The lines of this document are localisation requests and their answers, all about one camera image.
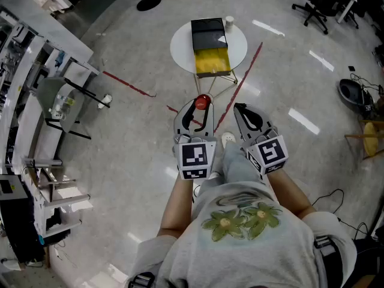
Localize light blue jeans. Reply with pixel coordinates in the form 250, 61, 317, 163
209, 142, 265, 189

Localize white counter slab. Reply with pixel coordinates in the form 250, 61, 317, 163
0, 0, 94, 68

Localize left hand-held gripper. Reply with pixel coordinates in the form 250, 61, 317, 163
172, 100, 218, 181

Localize red round object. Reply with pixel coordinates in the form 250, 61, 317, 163
194, 94, 212, 112

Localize white flower print shirt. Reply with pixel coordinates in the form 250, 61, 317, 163
128, 180, 358, 288

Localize grey machine box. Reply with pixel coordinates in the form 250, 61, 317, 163
0, 174, 46, 268

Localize white shoe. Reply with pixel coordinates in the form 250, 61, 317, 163
221, 132, 237, 149

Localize white bottle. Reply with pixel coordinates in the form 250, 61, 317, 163
97, 94, 113, 110

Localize round white side table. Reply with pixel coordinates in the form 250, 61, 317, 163
170, 19, 248, 99

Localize yellow wooden stool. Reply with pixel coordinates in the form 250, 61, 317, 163
344, 118, 384, 161

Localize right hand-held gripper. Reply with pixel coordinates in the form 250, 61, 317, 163
233, 102, 290, 177

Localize grey round device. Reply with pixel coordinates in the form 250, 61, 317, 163
338, 78, 365, 105

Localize black floor cable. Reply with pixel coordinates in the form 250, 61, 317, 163
310, 188, 345, 209

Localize black shoulder strap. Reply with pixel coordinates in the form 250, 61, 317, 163
313, 234, 343, 288

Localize black strap buckle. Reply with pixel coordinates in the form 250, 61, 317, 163
128, 271, 155, 288

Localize white metal shelving rack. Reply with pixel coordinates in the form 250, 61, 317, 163
0, 7, 100, 245

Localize clear plastic bottles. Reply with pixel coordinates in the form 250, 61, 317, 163
49, 94, 76, 121

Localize grey chair black legs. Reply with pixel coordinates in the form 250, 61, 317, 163
37, 76, 110, 140

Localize person's left forearm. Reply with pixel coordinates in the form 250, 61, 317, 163
157, 172, 200, 238

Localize person's right forearm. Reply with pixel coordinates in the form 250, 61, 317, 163
266, 169, 317, 220

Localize black office chair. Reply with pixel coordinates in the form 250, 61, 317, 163
292, 0, 339, 36

